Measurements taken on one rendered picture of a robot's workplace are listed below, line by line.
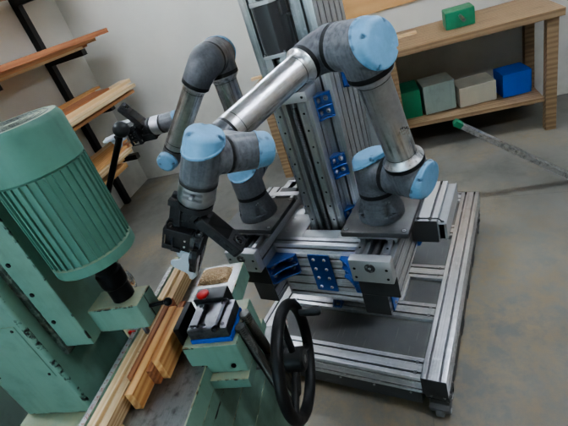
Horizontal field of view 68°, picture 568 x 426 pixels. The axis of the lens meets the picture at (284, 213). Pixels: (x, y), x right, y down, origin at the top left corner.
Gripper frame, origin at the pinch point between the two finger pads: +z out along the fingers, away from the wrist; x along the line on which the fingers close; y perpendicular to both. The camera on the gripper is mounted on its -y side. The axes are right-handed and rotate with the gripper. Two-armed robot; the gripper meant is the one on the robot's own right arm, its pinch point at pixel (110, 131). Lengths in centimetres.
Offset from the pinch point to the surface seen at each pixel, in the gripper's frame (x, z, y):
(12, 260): -91, -37, -15
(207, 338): -92, -69, 14
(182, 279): -67, -50, 21
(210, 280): -66, -57, 24
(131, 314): -90, -52, 7
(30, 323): -95, -32, 0
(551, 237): 37, -178, 130
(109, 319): -90, -46, 8
